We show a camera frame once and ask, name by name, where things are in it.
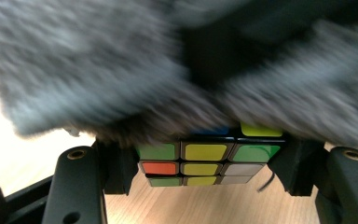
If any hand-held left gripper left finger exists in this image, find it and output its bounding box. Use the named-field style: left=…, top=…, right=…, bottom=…
left=103, top=140, right=140, bottom=196

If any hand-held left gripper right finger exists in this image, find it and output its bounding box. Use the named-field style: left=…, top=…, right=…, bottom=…
left=267, top=138, right=324, bottom=198

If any multicoloured puzzle cube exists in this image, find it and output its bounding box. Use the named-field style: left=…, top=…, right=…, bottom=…
left=135, top=120, right=286, bottom=188

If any grey fluffy cloth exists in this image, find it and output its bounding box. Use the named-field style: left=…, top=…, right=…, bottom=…
left=0, top=0, right=358, bottom=153

